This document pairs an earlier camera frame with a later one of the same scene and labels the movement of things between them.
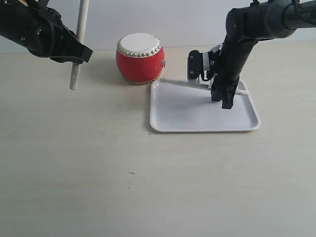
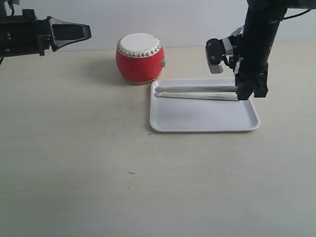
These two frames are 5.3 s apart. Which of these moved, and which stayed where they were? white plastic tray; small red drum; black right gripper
Moved: black right gripper
Stayed: white plastic tray; small red drum
